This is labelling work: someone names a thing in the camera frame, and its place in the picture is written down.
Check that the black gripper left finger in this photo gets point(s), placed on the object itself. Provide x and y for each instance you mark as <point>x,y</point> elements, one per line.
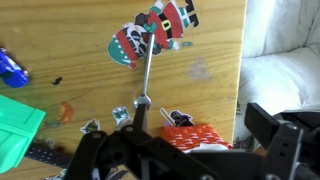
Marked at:
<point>135,129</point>

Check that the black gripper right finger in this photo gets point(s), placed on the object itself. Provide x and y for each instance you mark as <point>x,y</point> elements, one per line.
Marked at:
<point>274,136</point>

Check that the white serviette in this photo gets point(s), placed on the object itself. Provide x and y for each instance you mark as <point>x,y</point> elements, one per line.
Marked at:
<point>207,148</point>

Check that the green toy box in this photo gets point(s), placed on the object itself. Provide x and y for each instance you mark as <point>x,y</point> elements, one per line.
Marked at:
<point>19,124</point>

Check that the red woven basket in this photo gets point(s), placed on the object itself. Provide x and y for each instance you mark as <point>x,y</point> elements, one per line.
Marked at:
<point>188,137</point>

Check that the white sofa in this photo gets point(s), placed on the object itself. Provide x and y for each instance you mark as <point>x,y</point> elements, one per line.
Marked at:
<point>280,60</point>

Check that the small wooden table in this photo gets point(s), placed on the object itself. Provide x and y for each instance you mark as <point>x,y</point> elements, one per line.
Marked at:
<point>63,46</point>

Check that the blue toy car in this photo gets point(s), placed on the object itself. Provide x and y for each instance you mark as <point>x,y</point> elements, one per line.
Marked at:
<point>10,72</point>

